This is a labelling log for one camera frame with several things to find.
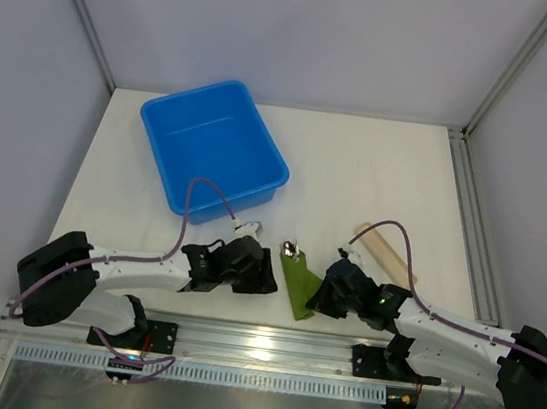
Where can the right aluminium frame post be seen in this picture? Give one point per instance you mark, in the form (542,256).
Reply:
(526,52)

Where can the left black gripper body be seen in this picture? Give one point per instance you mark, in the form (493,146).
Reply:
(259,271)

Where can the aluminium frame post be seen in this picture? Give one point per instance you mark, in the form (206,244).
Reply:
(526,52)
(89,30)

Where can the aluminium front rail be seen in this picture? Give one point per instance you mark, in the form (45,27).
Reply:
(275,349)

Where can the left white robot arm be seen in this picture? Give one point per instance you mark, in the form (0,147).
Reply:
(72,279)

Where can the left aluminium frame post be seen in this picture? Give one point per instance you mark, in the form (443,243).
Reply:
(89,30)

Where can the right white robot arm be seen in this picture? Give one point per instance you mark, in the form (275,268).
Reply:
(429,345)

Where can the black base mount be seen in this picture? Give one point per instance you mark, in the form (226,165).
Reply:
(156,336)
(374,362)

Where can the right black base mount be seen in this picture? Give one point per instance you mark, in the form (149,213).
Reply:
(374,362)

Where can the right aluminium side rail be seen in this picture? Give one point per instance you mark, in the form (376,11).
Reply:
(483,282)

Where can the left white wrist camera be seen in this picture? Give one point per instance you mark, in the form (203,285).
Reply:
(251,229)

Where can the silver spoon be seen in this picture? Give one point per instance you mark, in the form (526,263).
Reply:
(290,249)

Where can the blue plastic bin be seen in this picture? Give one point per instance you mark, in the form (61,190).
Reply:
(211,143)

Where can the green paper napkin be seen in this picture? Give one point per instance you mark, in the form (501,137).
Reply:
(301,283)

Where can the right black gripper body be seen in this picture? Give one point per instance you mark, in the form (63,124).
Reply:
(328,295)

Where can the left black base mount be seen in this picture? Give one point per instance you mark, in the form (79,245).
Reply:
(156,336)

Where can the beige cutlery tray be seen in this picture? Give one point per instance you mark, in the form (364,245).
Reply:
(384,254)

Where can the white slotted cable duct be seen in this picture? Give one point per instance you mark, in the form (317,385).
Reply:
(204,373)

